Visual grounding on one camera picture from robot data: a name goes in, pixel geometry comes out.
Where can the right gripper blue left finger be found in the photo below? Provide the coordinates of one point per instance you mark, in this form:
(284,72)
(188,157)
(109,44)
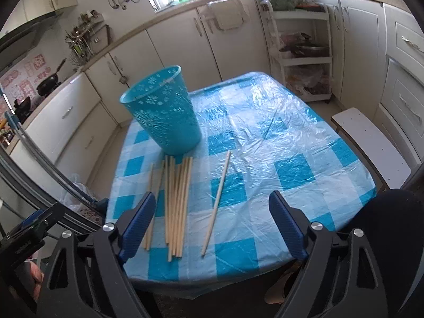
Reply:
(130,226)

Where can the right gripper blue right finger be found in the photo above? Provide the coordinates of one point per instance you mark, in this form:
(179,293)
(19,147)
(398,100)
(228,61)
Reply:
(292,224)

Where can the lone wooden chopstick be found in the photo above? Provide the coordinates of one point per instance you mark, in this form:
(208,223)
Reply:
(216,204)

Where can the blue checkered plastic tablecloth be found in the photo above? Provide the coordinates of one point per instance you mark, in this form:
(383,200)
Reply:
(277,142)

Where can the white bench seat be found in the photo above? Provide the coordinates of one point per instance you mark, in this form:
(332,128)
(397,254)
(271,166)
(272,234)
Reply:
(388,164)

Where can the black pot on stove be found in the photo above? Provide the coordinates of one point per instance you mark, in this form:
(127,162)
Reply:
(23,109)

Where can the teal perforated plastic basket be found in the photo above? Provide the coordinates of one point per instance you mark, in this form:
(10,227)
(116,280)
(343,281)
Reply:
(161,105)

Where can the black wok pan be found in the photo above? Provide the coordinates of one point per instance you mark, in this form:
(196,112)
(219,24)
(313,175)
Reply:
(50,83)

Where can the white plastic shelf rack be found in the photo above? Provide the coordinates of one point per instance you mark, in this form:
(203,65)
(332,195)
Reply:
(300,49)

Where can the utensil drying rack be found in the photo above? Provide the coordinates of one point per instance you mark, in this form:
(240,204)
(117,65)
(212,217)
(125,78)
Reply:
(88,38)

